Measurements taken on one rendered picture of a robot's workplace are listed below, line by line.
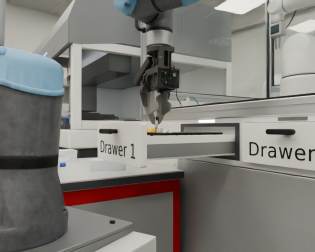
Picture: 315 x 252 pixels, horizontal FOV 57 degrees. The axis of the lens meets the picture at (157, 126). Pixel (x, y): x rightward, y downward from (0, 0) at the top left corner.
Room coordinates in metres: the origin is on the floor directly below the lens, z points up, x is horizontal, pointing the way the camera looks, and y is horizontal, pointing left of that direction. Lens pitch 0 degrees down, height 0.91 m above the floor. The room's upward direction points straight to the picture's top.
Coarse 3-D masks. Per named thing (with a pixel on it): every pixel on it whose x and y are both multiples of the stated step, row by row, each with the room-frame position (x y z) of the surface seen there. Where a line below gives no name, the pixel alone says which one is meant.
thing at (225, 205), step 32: (160, 160) 1.23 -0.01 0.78; (192, 160) 1.06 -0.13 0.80; (192, 192) 1.05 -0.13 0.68; (224, 192) 0.91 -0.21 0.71; (256, 192) 0.81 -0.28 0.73; (288, 192) 0.73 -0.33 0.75; (192, 224) 1.05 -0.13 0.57; (224, 224) 0.91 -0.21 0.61; (256, 224) 0.81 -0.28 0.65; (288, 224) 0.73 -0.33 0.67
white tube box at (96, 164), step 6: (90, 162) 1.03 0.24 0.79; (96, 162) 1.03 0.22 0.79; (102, 162) 1.04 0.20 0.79; (108, 162) 1.05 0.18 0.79; (114, 162) 1.05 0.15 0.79; (90, 168) 1.03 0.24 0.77; (96, 168) 1.03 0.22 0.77; (102, 168) 1.04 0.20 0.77; (108, 168) 1.05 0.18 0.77; (114, 168) 1.05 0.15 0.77; (120, 168) 1.06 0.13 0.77
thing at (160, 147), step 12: (156, 144) 0.73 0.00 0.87; (168, 144) 0.75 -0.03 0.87; (180, 144) 0.77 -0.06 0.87; (192, 144) 0.79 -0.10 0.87; (204, 144) 0.81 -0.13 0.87; (216, 144) 0.84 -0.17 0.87; (228, 144) 0.86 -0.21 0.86; (156, 156) 0.73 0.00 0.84; (168, 156) 0.75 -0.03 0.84; (180, 156) 0.77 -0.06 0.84; (192, 156) 0.79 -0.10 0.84; (204, 156) 0.82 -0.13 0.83
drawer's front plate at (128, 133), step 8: (112, 128) 0.83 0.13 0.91; (120, 128) 0.78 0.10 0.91; (128, 128) 0.74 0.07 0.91; (136, 128) 0.70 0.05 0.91; (144, 128) 0.69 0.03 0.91; (104, 136) 0.88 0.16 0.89; (112, 136) 0.83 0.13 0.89; (120, 136) 0.78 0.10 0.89; (128, 136) 0.74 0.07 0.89; (136, 136) 0.70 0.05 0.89; (144, 136) 0.69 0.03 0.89; (104, 144) 0.88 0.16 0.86; (112, 144) 0.83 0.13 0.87; (120, 144) 0.78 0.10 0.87; (128, 144) 0.74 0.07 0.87; (136, 144) 0.70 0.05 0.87; (144, 144) 0.69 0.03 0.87; (104, 152) 0.88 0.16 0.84; (112, 152) 0.83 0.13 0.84; (120, 152) 0.78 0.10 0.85; (128, 152) 0.74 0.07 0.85; (136, 152) 0.70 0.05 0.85; (144, 152) 0.69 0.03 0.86; (112, 160) 0.83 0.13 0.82; (120, 160) 0.78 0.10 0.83; (128, 160) 0.74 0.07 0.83; (136, 160) 0.70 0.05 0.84; (144, 160) 0.69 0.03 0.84
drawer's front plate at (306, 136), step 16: (256, 128) 0.79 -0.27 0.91; (272, 128) 0.74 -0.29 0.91; (288, 128) 0.71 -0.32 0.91; (304, 128) 0.67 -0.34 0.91; (272, 144) 0.74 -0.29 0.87; (288, 144) 0.71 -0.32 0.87; (304, 144) 0.67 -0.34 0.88; (256, 160) 0.79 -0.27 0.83; (272, 160) 0.74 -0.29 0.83; (288, 160) 0.71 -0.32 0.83; (304, 160) 0.67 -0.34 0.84
